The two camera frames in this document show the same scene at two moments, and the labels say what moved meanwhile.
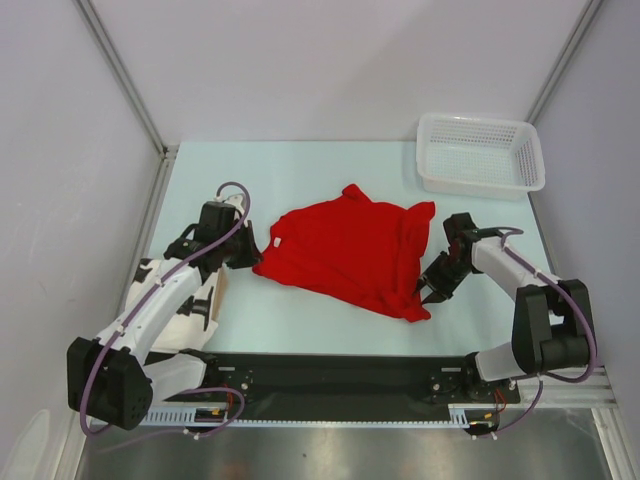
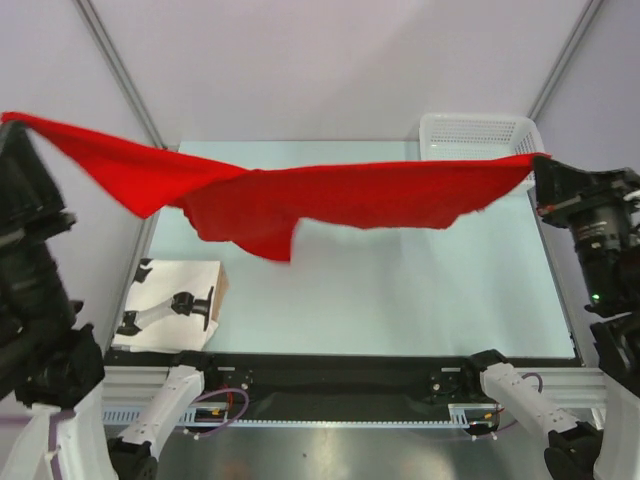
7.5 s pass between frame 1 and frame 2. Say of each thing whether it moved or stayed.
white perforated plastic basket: stayed
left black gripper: moved
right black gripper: moved
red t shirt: moved
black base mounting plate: stayed
